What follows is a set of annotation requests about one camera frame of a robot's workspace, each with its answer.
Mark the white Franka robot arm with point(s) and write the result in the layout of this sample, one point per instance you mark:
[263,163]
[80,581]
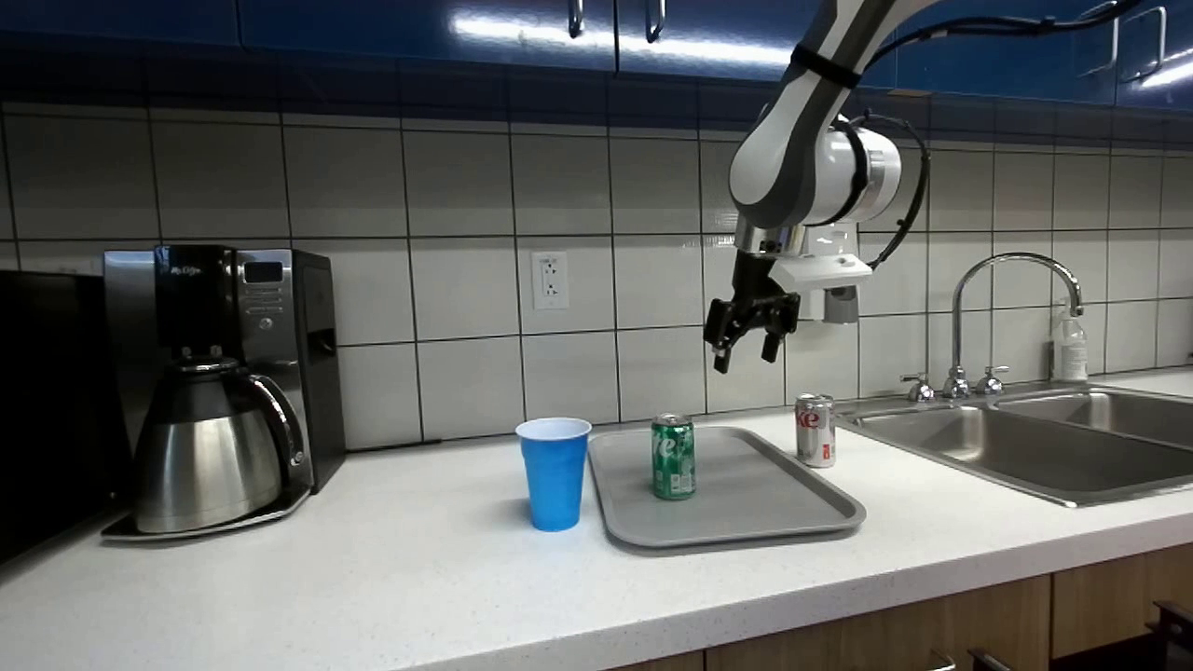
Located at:
[794,136]

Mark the wooden lower cabinet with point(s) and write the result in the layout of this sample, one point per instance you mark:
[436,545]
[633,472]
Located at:
[897,629]

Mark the blue plastic cup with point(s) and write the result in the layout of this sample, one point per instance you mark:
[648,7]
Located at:
[554,478]

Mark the chrome gooseneck faucet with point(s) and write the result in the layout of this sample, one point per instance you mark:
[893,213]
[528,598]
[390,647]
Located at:
[954,322]

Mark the steel coffee carafe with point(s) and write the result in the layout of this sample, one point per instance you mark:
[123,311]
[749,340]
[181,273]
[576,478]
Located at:
[208,454]

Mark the black microwave oven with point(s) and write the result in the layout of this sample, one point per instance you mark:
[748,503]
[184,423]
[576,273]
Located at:
[58,412]

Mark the black coffee maker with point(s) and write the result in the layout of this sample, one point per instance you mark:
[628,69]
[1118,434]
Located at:
[267,322]

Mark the stainless steel double sink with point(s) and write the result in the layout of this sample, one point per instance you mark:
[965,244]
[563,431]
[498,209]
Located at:
[1057,443]

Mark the silver red soda can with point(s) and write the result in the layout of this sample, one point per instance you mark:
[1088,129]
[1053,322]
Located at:
[814,434]

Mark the blue upper cabinet door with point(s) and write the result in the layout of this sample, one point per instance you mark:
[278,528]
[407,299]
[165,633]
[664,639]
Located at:
[708,22]
[1020,57]
[1180,79]
[310,18]

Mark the green soda can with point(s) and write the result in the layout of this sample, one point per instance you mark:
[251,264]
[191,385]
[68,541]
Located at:
[673,462]

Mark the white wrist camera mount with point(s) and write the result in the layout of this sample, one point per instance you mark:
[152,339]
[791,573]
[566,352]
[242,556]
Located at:
[826,264]

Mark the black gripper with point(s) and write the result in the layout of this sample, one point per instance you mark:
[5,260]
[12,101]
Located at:
[749,305]

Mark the grey plastic tray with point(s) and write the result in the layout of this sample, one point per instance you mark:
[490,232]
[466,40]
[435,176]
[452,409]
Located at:
[758,498]

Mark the white wall power outlet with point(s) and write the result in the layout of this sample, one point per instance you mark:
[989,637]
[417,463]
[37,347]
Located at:
[548,283]

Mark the clear soap pump bottle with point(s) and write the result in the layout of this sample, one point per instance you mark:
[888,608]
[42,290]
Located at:
[1071,356]

